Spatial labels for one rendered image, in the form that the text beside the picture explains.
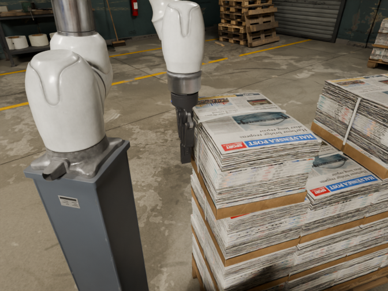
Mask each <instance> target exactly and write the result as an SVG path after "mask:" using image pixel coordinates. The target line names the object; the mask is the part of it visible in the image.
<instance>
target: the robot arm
mask: <svg viewBox="0 0 388 291"><path fill-rule="evenodd" d="M149 2H150V4H151V6H152V11H153V16H152V23H153V25H154V27H155V30H156V32H157V34H158V37H159V40H161V41H162V51H163V56H164V59H165V62H166V67H167V84H168V89H169V91H171V103H172V105H173V106H175V110H176V115H177V127H178V137H179V138H180V156H181V163H182V164H185V163H191V147H193V138H194V132H195V126H196V122H195V121H193V111H192V108H193V107H194V106H196V105H197V104H198V94H199V90H200V89H201V75H202V62H203V59H204V50H205V27H204V20H203V15H202V11H201V8H200V6H199V5H198V4H197V3H195V2H191V1H180V0H149ZM51 4H52V8H53V13H54V18H55V24H56V27H57V32H56V33H55V34H54V36H53V37H52V39H51V40H50V50H48V51H44V52H41V53H39V54H36V55H35V56H34V57H33V58H32V60H31V61H30V62H29V64H28V66H27V71H26V74H25V90H26V94H27V98H28V102H29V106H30V108H31V112H32V115H33V118H34V121H35V124H36V126H37V129H38V131H39V133H40V135H41V137H42V139H43V142H44V144H45V148H46V152H45V153H44V154H43V155H42V156H40V157H39V158H37V159H35V160H34V161H32V162H31V167H32V169H33V170H44V172H43V174H42V176H43V178H44V179H45V180H46V181H54V180H55V179H57V178H58V177H60V176H61V175H63V174H65V173H67V174H74V175H78V176H82V177H84V178H93V177H95V176H96V175H97V172H98V170H99V168H100V167H101V166H102V165H103V164H104V163H105V161H107V159H108V158H109V157H110V156H111V155H112V153H113V152H114V151H115V150H116V149H117V148H118V147H120V146H122V145H123V140H122V139H121V138H119V137H107V136H106V132H105V123H104V117H103V115H104V108H105V99H106V97H107V96H108V94H109V91H110V88H111V84H112V81H113V69H112V66H111V63H110V59H109V54H108V50H107V45H106V41H105V40H104V39H103V38H102V36H101V35H100V34H99V33H98V32H95V27H94V19H93V14H92V5H91V0H51Z"/></svg>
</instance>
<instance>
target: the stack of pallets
mask: <svg viewBox="0 0 388 291"><path fill-rule="evenodd" d="M225 1H229V3H225ZM250 1H253V2H250ZM219 5H220V7H221V9H220V17H221V23H220V24H218V35H219V41H221V42H223V41H227V40H228V41H229V43H238V42H240V45H242V46H243V45H246V44H248V43H246V41H247V40H248V39H247V33H246V30H245V27H246V25H245V18H244V12H246V11H248V10H256V9H263V6H268V8H273V7H274V4H272V0H266V3H261V0H219ZM252 7H255V9H252ZM226 8H230V9H226ZM226 14H230V15H228V16H227V15H226ZM255 18H258V17H251V18H249V19H255ZM227 20H231V21H227ZM256 24H259V23H253V24H250V25H256ZM225 27H226V28H225ZM225 38H226V39H225Z"/></svg>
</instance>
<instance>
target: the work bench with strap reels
mask: <svg viewBox="0 0 388 291"><path fill-rule="evenodd" d="M94 10H95V9H94V8H92V14H93V19H94V27H95V32H97V29H96V22H95V16H94ZM31 13H32V16H33V17H50V16H54V13H53V10H41V9H32V12H31ZM31 13H30V12H27V13H23V12H22V10H9V11H8V12H1V13H0V20H8V19H17V18H32V16H31ZM55 33H56V32H54V33H50V38H51V39H52V37H53V36H54V34H55ZM29 40H30V42H31V43H30V44H28V42H27V39H26V37H25V36H8V37H5V35H4V32H3V30H2V27H1V23H0V43H1V46H2V48H3V52H4V54H5V57H6V61H10V62H11V67H15V66H16V65H15V64H14V61H13V58H12V55H15V54H23V53H31V52H37V51H45V50H50V41H48V38H47V35H46V34H33V35H29Z"/></svg>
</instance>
